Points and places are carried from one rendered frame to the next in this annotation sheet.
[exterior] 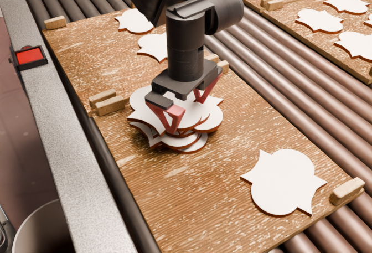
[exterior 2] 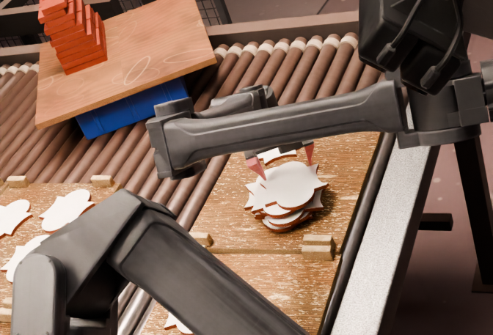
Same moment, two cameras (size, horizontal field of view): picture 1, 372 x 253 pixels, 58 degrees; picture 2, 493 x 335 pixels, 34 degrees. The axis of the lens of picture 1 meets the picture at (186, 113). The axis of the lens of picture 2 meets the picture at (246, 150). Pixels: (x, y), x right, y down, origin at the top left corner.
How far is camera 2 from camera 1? 1.73 m
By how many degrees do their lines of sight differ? 85
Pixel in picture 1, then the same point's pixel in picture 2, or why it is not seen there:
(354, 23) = (15, 242)
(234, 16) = not seen: hidden behind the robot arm
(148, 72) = (248, 276)
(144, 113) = (311, 182)
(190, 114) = (284, 169)
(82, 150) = (372, 234)
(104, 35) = not seen: outside the picture
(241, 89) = (207, 218)
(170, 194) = (344, 164)
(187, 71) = not seen: hidden behind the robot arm
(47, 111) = (373, 292)
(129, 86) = (281, 267)
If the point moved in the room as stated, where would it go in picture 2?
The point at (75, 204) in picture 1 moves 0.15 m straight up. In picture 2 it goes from (406, 195) to (390, 137)
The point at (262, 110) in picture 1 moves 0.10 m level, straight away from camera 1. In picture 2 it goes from (221, 193) to (181, 213)
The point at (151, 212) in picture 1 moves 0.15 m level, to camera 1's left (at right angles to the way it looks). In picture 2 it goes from (364, 160) to (419, 181)
